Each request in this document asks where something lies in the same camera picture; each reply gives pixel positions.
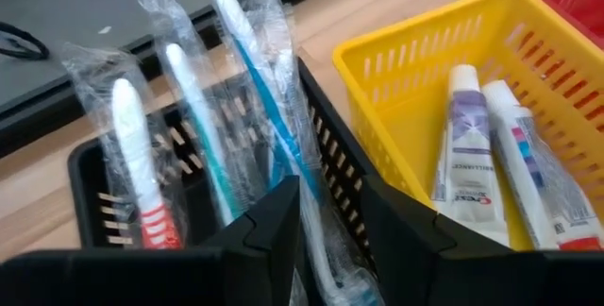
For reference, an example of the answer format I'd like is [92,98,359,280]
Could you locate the yellow slotted plastic basket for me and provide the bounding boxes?
[332,0,604,251]

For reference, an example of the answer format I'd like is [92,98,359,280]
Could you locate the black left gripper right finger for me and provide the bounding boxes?
[361,176,604,306]

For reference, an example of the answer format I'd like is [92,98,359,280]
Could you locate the blue toothbrush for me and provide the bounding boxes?
[200,0,383,306]

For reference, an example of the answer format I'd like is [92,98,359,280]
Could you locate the black floor cable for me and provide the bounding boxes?
[0,21,51,60]

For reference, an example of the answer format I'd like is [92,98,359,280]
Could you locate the teal toothbrush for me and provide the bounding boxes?
[138,0,270,227]

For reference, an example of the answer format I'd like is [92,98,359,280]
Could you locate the white toothpaste tube red patch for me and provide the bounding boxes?
[480,78,604,251]

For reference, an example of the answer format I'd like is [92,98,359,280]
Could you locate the red white toothbrush clear wrapper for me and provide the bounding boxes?
[60,43,190,250]

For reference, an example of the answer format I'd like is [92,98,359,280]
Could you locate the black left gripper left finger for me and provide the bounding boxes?
[0,176,302,306]

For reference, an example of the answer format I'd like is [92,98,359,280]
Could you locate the white toothpaste tube purple print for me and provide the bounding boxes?
[431,63,511,246]

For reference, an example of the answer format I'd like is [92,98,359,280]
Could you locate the black slotted plastic basket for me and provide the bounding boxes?
[67,58,381,274]

